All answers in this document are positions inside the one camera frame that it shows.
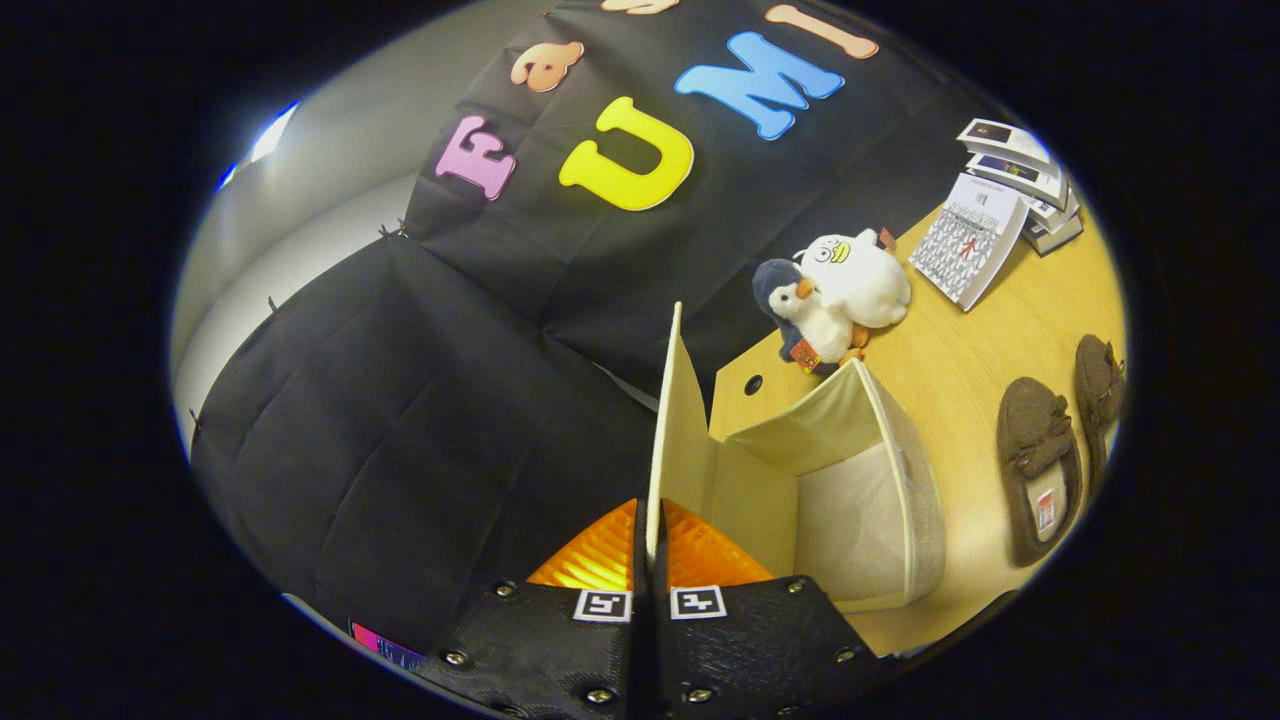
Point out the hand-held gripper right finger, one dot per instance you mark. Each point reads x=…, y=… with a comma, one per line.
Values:
x=760, y=640

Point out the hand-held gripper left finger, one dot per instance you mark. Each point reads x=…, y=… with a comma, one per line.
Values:
x=560, y=645

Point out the beige fabric storage box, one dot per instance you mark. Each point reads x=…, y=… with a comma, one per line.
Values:
x=860, y=520

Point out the brown fuzzy slipper shoe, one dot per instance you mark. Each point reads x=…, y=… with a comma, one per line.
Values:
x=1098, y=390
x=1035, y=440

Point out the pink purple printed object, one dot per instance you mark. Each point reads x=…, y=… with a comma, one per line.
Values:
x=385, y=645

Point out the grey white penguin plush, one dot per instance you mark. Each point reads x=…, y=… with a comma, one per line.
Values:
x=815, y=320

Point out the white duck plush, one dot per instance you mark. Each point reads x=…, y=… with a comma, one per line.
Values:
x=860, y=280

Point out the white book with patterned cover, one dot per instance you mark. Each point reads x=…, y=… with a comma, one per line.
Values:
x=968, y=245

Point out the dark cover book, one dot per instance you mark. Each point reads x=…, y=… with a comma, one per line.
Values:
x=1060, y=238

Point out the white book with black print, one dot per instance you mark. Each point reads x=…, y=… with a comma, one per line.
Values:
x=1055, y=212

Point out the white book with blue picture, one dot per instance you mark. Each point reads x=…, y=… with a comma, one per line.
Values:
x=1015, y=172

